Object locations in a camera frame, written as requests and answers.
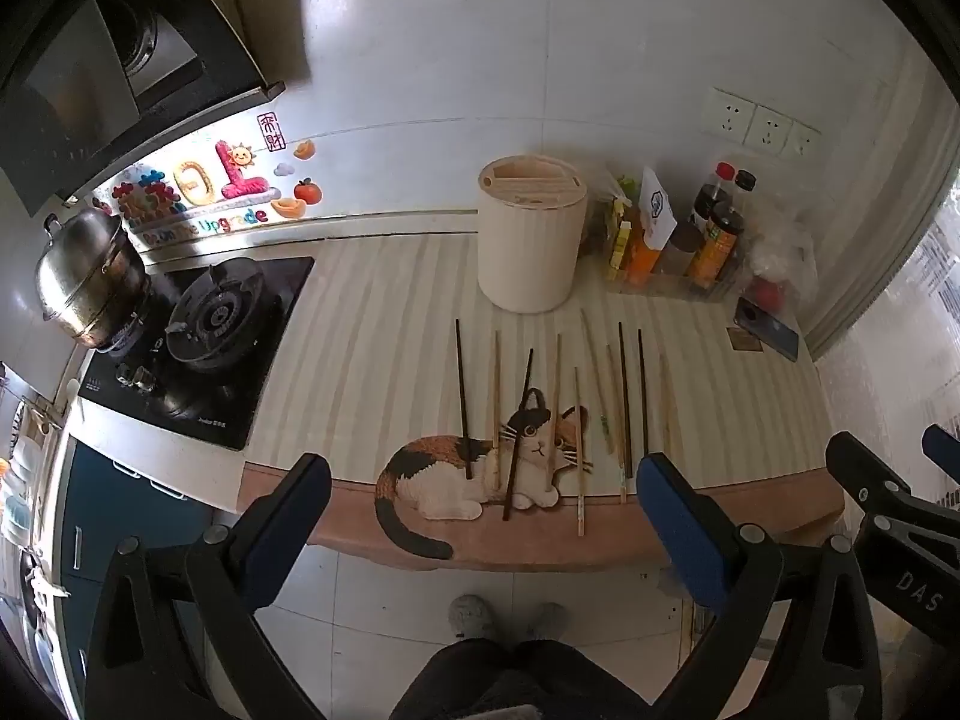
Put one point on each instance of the steel steamer pot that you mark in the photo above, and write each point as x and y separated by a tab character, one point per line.
90	280

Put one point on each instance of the dark brown chopstick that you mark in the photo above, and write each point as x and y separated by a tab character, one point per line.
517	439

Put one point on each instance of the thin black chopstick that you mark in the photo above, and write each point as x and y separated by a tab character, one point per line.
645	413

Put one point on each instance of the grey slipper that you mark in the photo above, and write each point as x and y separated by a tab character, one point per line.
548	622
471	617

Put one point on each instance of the red cap sauce bottle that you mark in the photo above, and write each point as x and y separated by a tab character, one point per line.
717	188

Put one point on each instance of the white plastic bag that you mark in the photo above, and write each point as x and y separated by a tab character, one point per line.
781	268

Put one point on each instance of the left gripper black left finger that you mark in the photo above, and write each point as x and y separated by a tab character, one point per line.
139	662

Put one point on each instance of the grey slipper left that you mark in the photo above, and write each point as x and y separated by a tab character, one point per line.
471	617

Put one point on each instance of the black range hood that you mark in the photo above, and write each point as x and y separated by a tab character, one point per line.
91	86

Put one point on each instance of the colourful wall stickers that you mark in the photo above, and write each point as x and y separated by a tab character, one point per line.
233	176

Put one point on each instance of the white wall socket panel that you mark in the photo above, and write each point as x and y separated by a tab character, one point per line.
758	127

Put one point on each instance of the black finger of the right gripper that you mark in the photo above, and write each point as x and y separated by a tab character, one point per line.
943	450
907	547

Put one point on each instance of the black gas stove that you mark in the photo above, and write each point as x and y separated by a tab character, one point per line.
195	358

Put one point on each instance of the light wooden chopstick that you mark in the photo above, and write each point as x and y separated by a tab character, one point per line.
495	390

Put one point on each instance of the long wooden chopstick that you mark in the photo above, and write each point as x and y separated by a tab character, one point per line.
580	460

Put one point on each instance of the grey slipper right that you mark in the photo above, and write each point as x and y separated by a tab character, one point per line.
548	622

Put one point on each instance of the cat shaped mat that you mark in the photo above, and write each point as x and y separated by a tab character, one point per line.
427	477

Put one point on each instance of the orange label jar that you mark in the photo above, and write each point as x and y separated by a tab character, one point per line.
724	228

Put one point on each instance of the yellow seasoning box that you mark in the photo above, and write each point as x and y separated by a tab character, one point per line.
618	238

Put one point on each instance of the cream cylindrical utensil holder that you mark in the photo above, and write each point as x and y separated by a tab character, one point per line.
530	219

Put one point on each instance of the pale bamboo chopstick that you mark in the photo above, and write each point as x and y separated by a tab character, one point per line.
595	372

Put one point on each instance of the dark blue cabinet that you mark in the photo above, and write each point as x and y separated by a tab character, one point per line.
103	504

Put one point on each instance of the green snack packet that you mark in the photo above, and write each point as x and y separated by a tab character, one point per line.
604	193

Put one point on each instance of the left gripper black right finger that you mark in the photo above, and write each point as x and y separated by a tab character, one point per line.
825	663

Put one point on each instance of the wooden chopstick metal tip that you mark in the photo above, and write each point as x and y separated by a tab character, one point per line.
618	423

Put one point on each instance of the black cap sauce bottle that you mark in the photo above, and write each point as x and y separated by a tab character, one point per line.
744	186

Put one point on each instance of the wooden chopstick on cat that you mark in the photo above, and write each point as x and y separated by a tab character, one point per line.
556	390

